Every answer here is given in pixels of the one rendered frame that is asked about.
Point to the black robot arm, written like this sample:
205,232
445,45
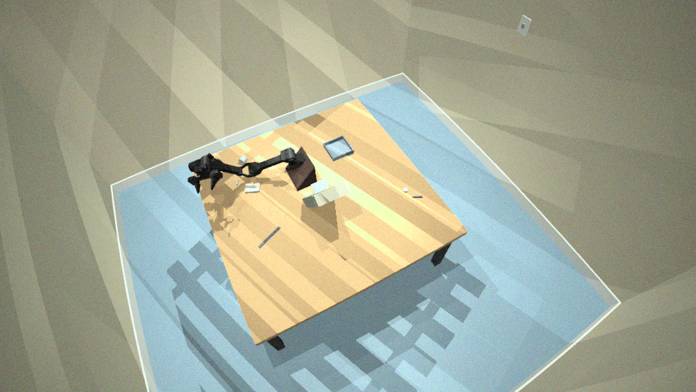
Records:
288,156

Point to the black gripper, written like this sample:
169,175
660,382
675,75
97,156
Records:
214,177

